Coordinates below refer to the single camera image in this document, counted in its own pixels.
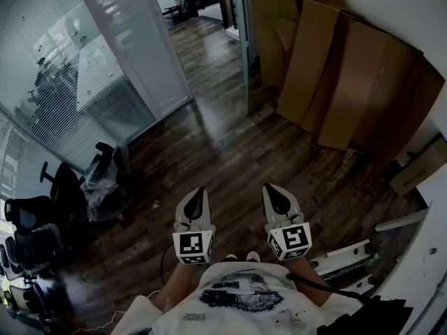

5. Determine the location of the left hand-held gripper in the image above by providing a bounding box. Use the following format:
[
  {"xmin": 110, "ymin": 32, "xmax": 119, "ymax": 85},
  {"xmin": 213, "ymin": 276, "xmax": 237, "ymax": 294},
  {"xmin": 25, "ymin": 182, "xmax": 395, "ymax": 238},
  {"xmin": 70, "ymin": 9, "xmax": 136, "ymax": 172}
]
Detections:
[{"xmin": 173, "ymin": 186, "xmax": 217, "ymax": 266}]

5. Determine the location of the thin white wire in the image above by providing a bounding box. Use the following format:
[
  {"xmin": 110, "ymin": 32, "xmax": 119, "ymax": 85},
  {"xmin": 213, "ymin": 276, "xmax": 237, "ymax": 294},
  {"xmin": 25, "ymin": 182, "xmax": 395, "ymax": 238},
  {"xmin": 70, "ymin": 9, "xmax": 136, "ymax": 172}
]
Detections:
[{"xmin": 71, "ymin": 289, "xmax": 162, "ymax": 335}]

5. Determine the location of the white metal rail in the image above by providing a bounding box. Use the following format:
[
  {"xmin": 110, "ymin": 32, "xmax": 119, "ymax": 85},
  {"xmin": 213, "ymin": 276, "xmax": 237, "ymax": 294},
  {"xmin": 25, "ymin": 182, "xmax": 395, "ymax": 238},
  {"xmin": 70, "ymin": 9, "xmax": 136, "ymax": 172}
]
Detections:
[
  {"xmin": 309, "ymin": 238, "xmax": 372, "ymax": 276},
  {"xmin": 374, "ymin": 207, "xmax": 430, "ymax": 233}
]

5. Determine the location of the frosted glass door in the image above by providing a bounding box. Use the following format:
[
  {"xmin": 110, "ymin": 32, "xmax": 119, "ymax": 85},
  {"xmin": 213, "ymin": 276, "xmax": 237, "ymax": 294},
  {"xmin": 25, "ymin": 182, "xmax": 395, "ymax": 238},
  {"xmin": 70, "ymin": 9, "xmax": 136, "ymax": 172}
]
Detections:
[{"xmin": 228, "ymin": 0, "xmax": 256, "ymax": 115}]

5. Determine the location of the black bag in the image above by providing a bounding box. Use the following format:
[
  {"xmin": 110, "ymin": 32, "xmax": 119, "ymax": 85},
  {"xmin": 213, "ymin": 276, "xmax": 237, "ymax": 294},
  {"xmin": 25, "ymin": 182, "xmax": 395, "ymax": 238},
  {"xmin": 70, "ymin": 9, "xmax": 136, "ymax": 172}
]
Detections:
[{"xmin": 316, "ymin": 294, "xmax": 415, "ymax": 335}]

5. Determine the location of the person's right forearm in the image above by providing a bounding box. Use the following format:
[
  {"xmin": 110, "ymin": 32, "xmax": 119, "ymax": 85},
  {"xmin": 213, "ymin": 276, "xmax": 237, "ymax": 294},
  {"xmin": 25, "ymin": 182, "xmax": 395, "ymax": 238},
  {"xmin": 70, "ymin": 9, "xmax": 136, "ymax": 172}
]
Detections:
[{"xmin": 284, "ymin": 258, "xmax": 333, "ymax": 306}]

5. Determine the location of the glass partition with blinds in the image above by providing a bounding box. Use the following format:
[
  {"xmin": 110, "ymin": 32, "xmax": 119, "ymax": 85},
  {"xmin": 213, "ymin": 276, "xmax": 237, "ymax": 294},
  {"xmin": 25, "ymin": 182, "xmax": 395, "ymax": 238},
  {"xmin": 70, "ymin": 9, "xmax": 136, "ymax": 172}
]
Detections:
[
  {"xmin": 0, "ymin": 0, "xmax": 156, "ymax": 174},
  {"xmin": 0, "ymin": 110, "xmax": 85, "ymax": 209}
]

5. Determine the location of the grey plastic bag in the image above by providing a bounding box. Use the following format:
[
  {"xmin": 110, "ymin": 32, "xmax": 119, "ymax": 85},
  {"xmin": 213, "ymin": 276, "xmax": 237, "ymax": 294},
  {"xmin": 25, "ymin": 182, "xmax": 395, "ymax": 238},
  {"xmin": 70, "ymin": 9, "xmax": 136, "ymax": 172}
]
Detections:
[{"xmin": 80, "ymin": 140, "xmax": 133, "ymax": 223}]

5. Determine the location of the person's left forearm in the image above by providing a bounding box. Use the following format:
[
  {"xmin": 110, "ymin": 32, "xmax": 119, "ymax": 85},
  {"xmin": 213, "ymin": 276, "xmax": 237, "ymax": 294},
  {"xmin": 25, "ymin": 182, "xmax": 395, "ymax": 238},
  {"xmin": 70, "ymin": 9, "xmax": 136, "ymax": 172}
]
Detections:
[{"xmin": 150, "ymin": 262, "xmax": 210, "ymax": 315}]

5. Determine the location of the white-framed frosted glass panel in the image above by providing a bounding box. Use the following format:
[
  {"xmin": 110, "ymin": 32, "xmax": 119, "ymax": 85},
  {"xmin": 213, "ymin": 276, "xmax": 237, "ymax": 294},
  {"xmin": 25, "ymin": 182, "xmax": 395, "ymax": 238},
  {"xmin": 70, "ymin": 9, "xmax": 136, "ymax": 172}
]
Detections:
[{"xmin": 75, "ymin": 0, "xmax": 195, "ymax": 118}]

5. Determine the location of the black cable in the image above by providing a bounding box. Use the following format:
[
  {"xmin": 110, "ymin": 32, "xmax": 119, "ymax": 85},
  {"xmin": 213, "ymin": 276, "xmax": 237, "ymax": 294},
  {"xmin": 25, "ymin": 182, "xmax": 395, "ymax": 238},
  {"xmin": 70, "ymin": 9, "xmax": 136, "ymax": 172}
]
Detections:
[{"xmin": 286, "ymin": 272, "xmax": 372, "ymax": 302}]

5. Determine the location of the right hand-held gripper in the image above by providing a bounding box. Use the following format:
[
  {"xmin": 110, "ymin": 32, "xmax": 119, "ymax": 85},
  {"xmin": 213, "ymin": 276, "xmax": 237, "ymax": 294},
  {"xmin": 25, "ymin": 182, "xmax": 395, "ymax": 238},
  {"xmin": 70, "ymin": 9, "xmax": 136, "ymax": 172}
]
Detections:
[{"xmin": 262, "ymin": 182, "xmax": 313, "ymax": 262}]

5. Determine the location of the grey mesh office chair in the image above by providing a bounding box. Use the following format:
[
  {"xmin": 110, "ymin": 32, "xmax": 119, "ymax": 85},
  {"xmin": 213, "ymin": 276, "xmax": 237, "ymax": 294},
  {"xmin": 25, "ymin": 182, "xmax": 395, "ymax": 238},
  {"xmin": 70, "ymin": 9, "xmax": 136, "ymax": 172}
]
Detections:
[{"xmin": 0, "ymin": 242, "xmax": 53, "ymax": 327}]

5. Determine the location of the black mesh-back office chair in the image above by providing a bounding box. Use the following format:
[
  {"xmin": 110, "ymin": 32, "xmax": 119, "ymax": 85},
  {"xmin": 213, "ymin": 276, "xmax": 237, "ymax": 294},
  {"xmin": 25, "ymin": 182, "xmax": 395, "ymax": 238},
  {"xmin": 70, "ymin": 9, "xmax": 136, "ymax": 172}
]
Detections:
[{"xmin": 3, "ymin": 194, "xmax": 66, "ymax": 278}]

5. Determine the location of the pile of flattened cardboard boxes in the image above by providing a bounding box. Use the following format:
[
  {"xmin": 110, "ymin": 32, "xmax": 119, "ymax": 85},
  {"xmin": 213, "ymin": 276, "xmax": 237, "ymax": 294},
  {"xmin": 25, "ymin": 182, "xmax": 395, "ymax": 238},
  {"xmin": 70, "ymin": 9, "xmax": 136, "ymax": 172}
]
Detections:
[{"xmin": 248, "ymin": 0, "xmax": 446, "ymax": 174}]

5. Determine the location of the person's white printed T-shirt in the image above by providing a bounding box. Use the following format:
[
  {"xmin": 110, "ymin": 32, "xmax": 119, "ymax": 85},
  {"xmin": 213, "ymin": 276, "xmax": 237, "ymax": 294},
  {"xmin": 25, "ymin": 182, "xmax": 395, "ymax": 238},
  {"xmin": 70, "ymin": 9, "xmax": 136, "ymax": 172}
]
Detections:
[{"xmin": 110, "ymin": 260, "xmax": 353, "ymax": 335}]

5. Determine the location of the small printed cardboard box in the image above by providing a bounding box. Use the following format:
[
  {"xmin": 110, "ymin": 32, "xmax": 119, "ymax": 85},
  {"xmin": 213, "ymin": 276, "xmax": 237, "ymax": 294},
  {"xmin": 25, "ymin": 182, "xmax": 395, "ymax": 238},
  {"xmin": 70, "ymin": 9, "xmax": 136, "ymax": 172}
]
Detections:
[{"xmin": 388, "ymin": 141, "xmax": 447, "ymax": 198}]

